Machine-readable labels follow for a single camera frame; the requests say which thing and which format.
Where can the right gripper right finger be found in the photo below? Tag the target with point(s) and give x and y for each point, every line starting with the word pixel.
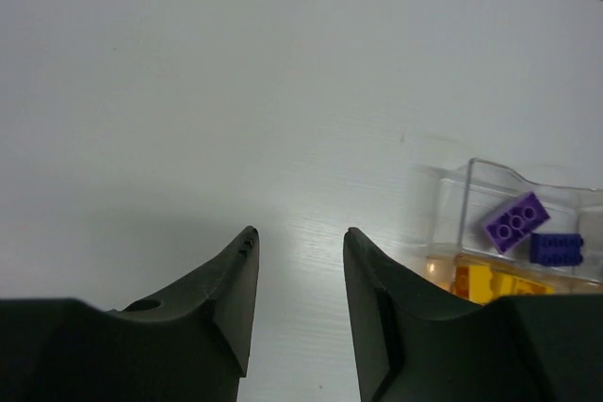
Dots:
pixel 414 341

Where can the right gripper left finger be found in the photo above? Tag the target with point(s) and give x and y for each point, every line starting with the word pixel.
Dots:
pixel 189 341

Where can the dark purple plate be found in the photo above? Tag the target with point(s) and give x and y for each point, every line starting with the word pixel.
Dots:
pixel 556 249

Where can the light purple duplo brick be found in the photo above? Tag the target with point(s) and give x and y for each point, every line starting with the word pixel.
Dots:
pixel 513 222

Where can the yellow duplo brick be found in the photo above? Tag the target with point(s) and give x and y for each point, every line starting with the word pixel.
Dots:
pixel 481 284

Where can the clear plastic container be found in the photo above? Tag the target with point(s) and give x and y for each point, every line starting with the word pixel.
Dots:
pixel 449 205

